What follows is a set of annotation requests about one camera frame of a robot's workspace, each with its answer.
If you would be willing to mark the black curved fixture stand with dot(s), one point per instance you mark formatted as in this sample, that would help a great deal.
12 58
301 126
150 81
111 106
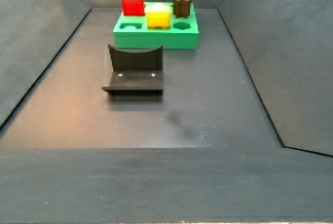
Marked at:
137 71

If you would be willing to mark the red square block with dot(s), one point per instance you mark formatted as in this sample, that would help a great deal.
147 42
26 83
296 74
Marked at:
133 8

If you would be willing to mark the green shape sorter base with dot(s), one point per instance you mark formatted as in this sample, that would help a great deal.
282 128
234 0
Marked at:
134 35

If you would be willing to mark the yellow pentagon block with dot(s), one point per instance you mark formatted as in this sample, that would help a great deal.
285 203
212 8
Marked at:
158 16

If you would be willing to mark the brown star block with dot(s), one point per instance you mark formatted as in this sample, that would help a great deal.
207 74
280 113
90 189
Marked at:
181 8

